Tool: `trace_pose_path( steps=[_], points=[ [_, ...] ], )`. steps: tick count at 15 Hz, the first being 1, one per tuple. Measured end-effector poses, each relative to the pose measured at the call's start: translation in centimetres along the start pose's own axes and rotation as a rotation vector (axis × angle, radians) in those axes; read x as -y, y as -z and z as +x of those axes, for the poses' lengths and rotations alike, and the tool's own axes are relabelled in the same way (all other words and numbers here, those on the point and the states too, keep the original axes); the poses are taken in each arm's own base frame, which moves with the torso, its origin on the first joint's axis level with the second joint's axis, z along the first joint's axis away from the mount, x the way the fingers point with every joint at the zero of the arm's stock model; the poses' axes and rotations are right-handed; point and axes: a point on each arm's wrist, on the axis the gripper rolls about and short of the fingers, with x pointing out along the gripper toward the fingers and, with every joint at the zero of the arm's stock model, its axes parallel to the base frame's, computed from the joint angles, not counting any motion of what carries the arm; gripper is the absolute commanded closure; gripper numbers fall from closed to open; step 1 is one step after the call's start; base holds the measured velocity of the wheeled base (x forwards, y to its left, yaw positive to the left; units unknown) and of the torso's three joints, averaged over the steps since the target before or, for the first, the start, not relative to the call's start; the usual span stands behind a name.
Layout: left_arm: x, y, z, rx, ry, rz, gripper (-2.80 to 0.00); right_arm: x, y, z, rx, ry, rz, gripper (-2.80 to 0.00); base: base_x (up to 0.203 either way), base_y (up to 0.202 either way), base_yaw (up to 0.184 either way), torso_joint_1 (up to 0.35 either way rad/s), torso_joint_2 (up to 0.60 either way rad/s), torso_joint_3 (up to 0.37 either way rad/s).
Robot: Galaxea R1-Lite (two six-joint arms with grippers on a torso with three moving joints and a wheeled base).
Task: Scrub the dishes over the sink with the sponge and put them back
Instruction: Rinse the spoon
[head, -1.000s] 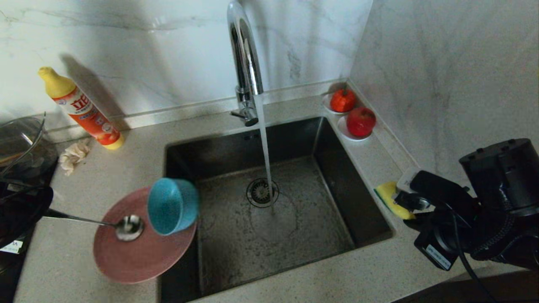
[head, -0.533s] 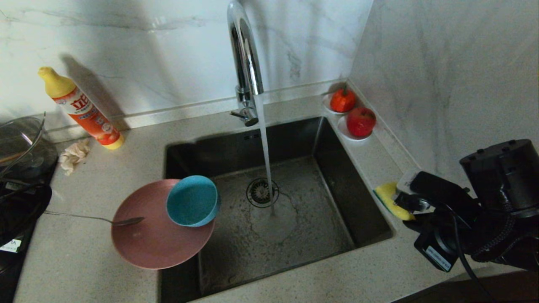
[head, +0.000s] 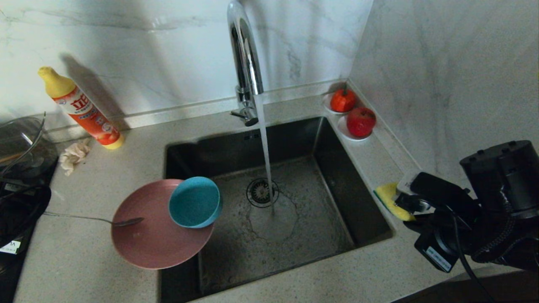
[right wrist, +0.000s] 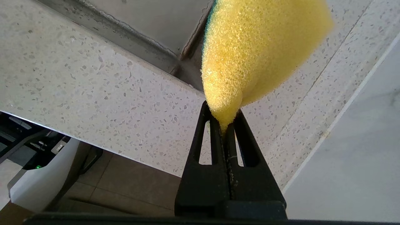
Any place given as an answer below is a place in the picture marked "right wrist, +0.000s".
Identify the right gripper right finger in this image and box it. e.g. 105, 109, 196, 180
226, 110, 287, 203

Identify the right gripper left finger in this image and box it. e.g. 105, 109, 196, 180
174, 100, 231, 216

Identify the yellow green sponge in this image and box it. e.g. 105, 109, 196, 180
201, 0, 334, 132

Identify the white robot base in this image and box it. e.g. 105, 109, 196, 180
0, 112, 103, 213

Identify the stainless steel sink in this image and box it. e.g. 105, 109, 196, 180
34, 0, 216, 92

